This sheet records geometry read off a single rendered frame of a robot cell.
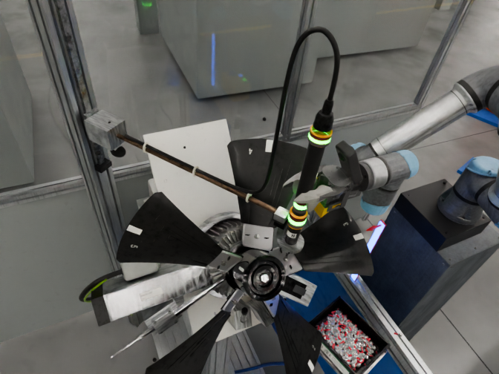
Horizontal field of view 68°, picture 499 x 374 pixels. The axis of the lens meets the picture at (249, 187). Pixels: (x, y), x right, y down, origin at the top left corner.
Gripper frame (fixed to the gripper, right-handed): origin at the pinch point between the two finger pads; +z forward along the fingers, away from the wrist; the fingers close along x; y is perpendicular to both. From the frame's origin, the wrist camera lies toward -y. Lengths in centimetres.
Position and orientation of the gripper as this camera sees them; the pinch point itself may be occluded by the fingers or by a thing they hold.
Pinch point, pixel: (294, 189)
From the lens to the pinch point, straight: 81.7
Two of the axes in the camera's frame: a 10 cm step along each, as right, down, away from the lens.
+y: -1.0, 7.0, 7.0
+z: -9.0, 2.4, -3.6
